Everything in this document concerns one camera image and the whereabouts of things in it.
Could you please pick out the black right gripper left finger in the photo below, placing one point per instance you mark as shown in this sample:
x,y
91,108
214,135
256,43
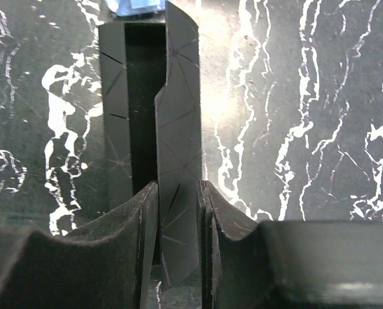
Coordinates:
x,y
105,263

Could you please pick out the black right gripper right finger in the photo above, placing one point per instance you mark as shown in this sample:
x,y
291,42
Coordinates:
x,y
286,264

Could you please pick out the black sunglasses case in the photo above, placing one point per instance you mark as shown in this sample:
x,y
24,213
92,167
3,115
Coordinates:
x,y
150,71

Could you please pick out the light blue cleaning cloth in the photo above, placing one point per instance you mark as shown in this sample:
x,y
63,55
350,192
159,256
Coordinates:
x,y
126,8

